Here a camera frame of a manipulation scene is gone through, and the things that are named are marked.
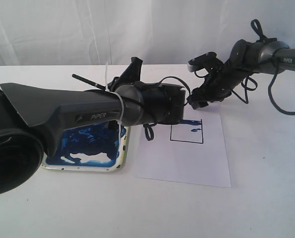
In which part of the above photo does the white backdrop curtain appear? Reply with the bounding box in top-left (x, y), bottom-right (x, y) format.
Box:
top-left (0, 0), bottom-right (295, 65)

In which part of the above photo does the black paintbrush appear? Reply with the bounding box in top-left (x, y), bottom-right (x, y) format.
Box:
top-left (71, 74), bottom-right (106, 91)

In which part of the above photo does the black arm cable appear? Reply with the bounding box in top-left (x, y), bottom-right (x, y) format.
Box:
top-left (123, 75), bottom-right (190, 142)
top-left (241, 18), bottom-right (295, 116)

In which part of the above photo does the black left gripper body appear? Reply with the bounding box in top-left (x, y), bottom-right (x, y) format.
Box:
top-left (139, 83), bottom-right (185, 125)

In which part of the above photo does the white paper with black square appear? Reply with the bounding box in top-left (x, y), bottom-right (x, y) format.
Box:
top-left (133, 110), bottom-right (231, 187)

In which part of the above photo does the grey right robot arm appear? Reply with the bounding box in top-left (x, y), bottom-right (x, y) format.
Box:
top-left (187, 38), bottom-right (295, 109)

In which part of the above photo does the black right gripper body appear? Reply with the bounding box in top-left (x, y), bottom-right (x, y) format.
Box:
top-left (194, 59), bottom-right (249, 101)

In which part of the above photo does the white zip tie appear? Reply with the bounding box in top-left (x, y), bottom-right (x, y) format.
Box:
top-left (104, 63), bottom-right (126, 127)

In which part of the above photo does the white tray with blue paint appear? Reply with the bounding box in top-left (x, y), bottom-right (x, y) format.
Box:
top-left (41, 121), bottom-right (130, 172)

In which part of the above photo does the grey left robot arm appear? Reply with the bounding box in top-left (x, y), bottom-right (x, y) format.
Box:
top-left (0, 57), bottom-right (190, 194)

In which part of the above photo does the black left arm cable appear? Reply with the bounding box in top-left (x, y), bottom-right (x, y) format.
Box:
top-left (123, 75), bottom-right (190, 142)

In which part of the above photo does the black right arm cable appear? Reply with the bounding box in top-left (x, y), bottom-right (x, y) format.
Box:
top-left (241, 18), bottom-right (295, 116)

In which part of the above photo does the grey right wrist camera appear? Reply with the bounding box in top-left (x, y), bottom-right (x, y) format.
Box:
top-left (187, 52), bottom-right (217, 72)

